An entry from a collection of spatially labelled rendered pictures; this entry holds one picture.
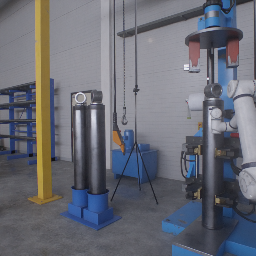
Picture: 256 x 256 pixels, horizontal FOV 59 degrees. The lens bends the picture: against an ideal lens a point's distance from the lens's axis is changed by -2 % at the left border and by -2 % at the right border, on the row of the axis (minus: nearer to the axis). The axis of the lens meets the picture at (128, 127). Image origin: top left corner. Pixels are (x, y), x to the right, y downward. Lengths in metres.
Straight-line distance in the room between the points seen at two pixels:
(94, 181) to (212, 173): 1.38
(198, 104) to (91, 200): 1.97
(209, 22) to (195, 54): 0.35
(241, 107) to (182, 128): 3.38
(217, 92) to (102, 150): 1.48
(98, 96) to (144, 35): 3.08
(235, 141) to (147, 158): 2.42
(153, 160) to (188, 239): 2.71
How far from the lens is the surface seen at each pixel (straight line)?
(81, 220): 3.15
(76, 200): 3.23
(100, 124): 2.81
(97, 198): 2.94
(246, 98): 1.56
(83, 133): 3.05
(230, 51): 2.60
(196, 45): 2.57
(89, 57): 6.84
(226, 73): 2.93
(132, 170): 4.72
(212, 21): 2.64
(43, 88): 3.87
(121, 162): 4.89
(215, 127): 2.08
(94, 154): 2.84
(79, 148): 3.07
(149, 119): 5.25
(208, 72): 2.93
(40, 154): 3.90
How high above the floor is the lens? 1.28
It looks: 2 degrees down
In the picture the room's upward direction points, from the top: straight up
